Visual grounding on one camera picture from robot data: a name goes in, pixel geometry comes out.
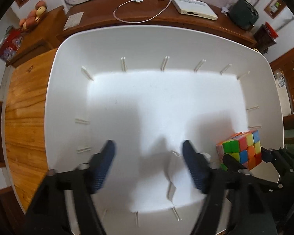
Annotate white plastic storage bin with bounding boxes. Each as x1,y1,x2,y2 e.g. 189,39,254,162
44,25,285,235

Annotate multicoloured puzzle cube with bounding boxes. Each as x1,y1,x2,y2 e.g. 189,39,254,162
216,129,262,171

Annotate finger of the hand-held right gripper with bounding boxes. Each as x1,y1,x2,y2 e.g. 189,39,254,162
223,154,283,193
261,147,294,177

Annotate dark basket red lid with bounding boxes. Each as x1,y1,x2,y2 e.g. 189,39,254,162
254,22,278,54

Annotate white set-top box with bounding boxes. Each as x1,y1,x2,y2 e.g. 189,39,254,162
172,0,218,21

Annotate pile of peaches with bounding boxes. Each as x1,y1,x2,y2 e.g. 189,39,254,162
19,0,48,31

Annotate dark green toaster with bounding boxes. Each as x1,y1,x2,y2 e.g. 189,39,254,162
229,0,260,31

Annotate small wooden side cabinet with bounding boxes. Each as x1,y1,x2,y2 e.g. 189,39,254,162
5,5,66,68

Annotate white charging cable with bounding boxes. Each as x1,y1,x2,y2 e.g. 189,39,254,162
113,0,174,24

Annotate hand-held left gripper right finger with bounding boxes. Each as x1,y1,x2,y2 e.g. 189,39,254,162
182,140,277,235

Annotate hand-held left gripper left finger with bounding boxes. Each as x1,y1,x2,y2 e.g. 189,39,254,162
24,140,117,235

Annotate long wooden sideboard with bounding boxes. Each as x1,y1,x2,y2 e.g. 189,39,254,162
55,0,258,52

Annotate red printed box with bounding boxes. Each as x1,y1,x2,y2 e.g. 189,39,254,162
0,28,24,63

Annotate white paper card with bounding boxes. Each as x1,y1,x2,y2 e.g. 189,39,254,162
64,12,84,29

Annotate wooden wall niche small bottles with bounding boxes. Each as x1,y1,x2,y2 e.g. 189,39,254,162
264,0,287,19

